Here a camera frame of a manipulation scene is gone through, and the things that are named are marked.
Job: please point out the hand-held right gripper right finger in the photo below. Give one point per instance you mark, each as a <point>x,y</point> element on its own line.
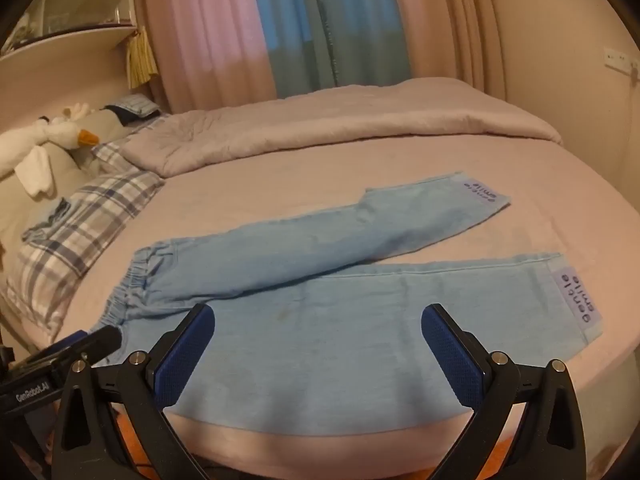
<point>457,360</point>

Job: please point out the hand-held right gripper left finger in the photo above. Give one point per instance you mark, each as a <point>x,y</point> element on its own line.
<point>172,365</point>

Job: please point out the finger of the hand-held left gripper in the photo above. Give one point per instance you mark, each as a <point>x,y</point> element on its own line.
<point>100,340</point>

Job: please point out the light blue pants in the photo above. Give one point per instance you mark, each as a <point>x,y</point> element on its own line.
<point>320,325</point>

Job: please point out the large plaid pillow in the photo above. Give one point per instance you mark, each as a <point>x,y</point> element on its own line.
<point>85,230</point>

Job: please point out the small plaid pillow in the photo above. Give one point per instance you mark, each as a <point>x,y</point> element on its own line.
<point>112,149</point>

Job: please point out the bed with pink sheet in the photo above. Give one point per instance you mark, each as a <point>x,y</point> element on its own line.
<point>350,185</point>

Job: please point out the white goose plush toy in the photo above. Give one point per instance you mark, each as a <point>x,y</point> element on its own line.
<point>42,137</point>

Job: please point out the blue striped pillow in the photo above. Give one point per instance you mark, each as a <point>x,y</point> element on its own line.
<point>132,105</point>

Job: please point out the pink-grey quilt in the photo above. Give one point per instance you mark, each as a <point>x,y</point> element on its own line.
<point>325,120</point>

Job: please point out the yellow hanging cloth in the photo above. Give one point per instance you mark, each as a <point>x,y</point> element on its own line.
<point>141,60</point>

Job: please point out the pink curtain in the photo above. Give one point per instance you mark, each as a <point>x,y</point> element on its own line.
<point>210,35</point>

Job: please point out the blue curtain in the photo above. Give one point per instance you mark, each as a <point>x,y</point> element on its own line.
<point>330,25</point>

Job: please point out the white wall shelf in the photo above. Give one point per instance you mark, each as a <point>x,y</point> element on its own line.
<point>65,15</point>

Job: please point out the white wall socket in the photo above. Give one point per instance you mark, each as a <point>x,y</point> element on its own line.
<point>620,59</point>

